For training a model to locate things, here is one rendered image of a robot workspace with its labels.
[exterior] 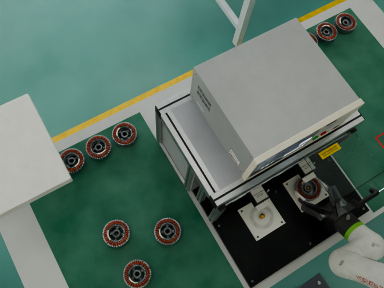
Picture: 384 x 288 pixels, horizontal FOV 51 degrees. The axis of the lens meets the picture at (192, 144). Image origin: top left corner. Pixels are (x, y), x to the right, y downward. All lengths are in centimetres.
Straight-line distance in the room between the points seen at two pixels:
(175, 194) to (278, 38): 79
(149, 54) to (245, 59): 161
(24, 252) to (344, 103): 136
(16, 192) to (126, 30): 192
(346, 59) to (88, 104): 163
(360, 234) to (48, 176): 114
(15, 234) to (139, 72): 149
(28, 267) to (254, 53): 122
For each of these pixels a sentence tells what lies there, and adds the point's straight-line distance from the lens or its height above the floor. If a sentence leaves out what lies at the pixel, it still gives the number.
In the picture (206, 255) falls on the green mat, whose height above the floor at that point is 75.
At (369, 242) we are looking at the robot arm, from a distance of 165.
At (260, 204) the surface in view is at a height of 88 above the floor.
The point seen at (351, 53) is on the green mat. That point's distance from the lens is 228.
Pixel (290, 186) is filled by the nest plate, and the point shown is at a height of 78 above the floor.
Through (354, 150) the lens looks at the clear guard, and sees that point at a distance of 167.
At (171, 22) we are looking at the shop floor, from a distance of 309.
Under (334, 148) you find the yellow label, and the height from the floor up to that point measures 107.
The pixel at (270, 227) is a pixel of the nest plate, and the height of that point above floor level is 78.
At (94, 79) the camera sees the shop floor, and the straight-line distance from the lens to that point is 287.
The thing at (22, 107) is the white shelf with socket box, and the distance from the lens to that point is 148.
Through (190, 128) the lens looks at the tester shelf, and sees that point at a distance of 148.
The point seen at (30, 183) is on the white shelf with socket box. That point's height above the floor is 121.
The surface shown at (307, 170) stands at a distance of 173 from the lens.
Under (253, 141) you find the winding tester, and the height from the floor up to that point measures 132.
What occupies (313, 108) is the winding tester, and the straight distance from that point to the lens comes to 137.
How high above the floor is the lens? 248
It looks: 70 degrees down
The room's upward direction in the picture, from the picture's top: 11 degrees clockwise
